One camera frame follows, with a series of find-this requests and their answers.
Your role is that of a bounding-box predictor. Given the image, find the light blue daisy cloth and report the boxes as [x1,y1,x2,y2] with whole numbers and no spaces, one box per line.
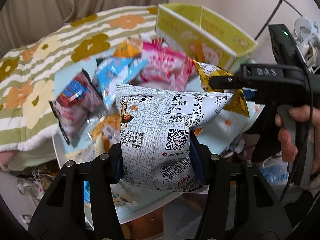
[52,59,264,224]

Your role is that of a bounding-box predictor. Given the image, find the beige curtain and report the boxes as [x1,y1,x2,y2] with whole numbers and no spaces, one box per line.
[0,0,175,55]

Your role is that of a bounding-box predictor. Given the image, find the clear cracker pack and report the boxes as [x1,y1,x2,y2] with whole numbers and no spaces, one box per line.
[89,113,120,153]

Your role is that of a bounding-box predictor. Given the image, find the striped flower blanket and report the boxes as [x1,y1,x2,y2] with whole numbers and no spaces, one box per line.
[1,6,157,151]

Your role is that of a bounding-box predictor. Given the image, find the green cardboard box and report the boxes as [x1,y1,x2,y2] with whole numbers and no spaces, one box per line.
[155,3,258,73]

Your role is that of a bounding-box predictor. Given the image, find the pink snack bag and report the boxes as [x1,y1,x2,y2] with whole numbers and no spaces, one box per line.
[140,41,196,92]

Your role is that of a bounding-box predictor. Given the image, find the blue white snack bag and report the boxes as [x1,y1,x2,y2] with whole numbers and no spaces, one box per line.
[92,57,149,109]

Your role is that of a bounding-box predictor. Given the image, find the right hand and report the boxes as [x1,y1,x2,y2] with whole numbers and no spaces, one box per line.
[275,105,319,174]

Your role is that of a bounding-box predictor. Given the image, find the black tripod stand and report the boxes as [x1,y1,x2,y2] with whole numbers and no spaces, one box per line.
[254,0,304,41]

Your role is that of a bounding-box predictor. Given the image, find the purple red snack bag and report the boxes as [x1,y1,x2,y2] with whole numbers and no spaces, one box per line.
[49,69,103,145]

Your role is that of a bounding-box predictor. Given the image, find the white speckled snack bag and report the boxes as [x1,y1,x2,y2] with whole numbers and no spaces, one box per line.
[116,84,232,192]

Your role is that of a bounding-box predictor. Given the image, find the gold yellow snack bag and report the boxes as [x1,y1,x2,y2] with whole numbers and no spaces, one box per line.
[194,61,249,117]

